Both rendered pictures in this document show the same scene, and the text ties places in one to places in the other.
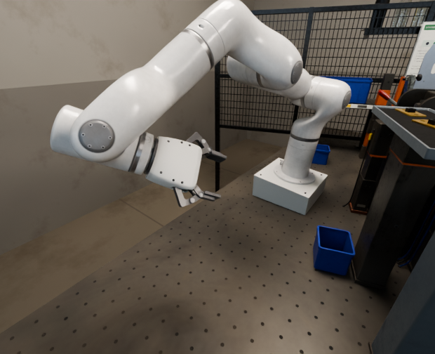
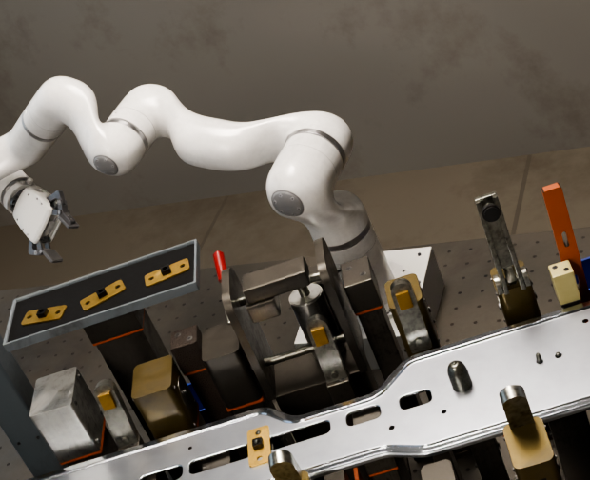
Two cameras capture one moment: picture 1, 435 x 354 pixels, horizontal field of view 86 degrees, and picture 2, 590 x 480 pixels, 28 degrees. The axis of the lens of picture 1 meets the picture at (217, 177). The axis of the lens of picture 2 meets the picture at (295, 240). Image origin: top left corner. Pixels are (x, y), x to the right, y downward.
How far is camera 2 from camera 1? 259 cm
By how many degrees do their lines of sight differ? 68
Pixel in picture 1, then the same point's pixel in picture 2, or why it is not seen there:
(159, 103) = not seen: outside the picture
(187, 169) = (32, 225)
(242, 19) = (49, 108)
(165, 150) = (23, 202)
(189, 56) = (18, 135)
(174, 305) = (90, 350)
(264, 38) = (75, 123)
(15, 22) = not seen: outside the picture
